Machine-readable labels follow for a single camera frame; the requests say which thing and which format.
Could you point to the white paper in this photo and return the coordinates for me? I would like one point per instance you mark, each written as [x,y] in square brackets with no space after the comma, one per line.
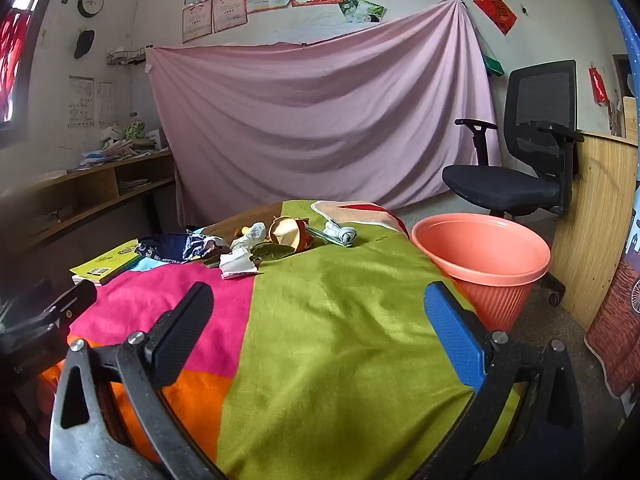
[237,265]

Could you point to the printed brown cloth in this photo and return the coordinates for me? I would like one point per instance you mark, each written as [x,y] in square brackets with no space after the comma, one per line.
[617,325]

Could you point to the black cap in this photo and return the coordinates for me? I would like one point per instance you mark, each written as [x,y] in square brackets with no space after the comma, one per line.
[83,44]

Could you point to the dark wooden frame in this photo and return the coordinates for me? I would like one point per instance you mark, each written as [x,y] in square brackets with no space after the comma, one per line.
[619,90]

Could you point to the black office chair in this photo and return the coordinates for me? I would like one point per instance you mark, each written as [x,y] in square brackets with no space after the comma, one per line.
[500,185]

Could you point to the green potted plant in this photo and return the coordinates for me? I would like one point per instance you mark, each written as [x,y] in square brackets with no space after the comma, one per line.
[134,127]

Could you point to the curved wooden panel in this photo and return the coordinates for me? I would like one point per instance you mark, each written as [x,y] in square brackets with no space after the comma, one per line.
[595,210]

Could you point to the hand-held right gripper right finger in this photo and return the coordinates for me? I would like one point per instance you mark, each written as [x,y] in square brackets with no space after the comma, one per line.
[452,340]

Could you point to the pale wooden board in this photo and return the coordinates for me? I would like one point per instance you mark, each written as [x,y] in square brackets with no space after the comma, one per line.
[631,120]

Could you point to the wooden shelf desk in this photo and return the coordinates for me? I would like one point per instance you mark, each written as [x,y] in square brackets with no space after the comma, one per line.
[90,180]

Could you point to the round wall clock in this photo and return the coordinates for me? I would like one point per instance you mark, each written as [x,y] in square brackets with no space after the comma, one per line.
[90,3]

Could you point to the red window cloth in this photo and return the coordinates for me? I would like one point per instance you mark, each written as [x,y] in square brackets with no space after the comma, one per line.
[11,60]

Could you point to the green leaf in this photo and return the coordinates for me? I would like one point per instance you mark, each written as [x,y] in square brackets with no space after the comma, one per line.
[272,252]

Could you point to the silver medicine sachet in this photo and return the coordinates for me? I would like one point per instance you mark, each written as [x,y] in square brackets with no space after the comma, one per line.
[340,234]

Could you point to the white cardboard box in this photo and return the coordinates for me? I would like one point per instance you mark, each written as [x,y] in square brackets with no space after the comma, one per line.
[156,140]

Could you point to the pink hanging cloth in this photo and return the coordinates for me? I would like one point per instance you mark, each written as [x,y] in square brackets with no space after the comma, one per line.
[320,125]

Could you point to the red hanging charm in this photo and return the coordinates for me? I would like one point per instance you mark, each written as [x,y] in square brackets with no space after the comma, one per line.
[598,85]

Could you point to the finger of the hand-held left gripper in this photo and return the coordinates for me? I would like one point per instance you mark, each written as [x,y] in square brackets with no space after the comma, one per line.
[72,305]

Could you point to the colourful patchwork blanket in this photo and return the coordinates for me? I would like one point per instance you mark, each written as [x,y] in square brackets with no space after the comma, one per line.
[340,335]

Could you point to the salmon plastic bin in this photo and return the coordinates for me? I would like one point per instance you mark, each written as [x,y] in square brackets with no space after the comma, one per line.
[480,250]

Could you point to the white plastic bag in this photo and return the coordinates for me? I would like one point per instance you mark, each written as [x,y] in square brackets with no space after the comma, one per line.
[111,137]

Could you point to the small green box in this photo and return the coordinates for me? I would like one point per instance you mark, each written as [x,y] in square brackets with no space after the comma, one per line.
[494,66]

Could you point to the pile of papers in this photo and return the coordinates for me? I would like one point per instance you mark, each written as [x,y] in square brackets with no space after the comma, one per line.
[117,152]

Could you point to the papers in shelf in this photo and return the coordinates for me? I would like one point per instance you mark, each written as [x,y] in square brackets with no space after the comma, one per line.
[132,186]

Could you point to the green photo print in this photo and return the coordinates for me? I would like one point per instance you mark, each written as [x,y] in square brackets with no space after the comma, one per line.
[371,11]
[350,6]

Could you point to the dark blue snack wrapper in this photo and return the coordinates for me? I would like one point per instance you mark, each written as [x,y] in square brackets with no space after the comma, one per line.
[175,249]

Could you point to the red paper poster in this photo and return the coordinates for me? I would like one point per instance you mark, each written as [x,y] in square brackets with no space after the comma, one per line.
[495,10]

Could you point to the white tube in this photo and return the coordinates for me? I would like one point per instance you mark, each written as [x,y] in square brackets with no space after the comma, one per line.
[252,234]

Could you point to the printed wall chart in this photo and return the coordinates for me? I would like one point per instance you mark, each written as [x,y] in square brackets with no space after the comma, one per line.
[106,105]
[80,102]

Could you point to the yellow paperback book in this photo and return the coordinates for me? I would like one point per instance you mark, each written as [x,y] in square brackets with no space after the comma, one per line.
[107,262]

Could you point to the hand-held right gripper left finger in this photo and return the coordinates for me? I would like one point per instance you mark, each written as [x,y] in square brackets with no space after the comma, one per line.
[182,330]

